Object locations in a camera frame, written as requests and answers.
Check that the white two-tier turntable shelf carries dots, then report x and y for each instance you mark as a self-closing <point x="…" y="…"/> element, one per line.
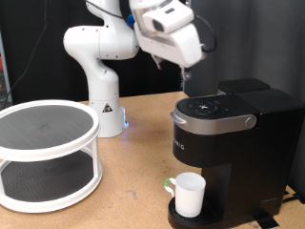
<point x="47" y="127"/>

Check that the black backdrop curtain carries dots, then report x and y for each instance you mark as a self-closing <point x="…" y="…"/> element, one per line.
<point x="31" y="47"/>

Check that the gray partition panel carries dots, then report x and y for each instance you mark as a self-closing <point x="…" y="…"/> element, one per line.
<point x="254" y="38"/>

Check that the black Keurig coffee machine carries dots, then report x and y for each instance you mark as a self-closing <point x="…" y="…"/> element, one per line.
<point x="248" y="152"/>

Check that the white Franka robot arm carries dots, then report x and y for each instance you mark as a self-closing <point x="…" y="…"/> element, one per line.
<point x="101" y="89"/>

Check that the metal frame post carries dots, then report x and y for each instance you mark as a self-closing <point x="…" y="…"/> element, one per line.
<point x="183" y="86"/>

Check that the white mug with green tag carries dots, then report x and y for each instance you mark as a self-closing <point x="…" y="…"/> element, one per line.
<point x="190" y="197"/>

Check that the black tape strip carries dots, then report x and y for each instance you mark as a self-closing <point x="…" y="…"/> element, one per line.
<point x="268" y="221"/>

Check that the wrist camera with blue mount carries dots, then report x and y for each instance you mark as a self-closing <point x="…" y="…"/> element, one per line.
<point x="130" y="20"/>

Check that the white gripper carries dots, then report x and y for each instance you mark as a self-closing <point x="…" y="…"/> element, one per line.
<point x="178" y="47"/>

